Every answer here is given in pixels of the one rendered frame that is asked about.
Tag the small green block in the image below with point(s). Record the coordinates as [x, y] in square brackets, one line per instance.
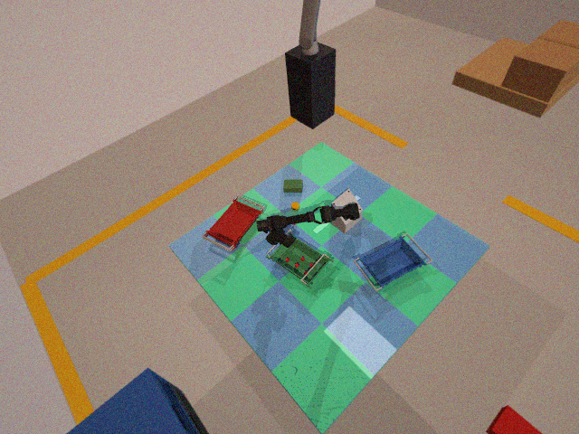
[292, 186]

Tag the blue plastic tray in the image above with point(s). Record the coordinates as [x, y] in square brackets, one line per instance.
[392, 261]

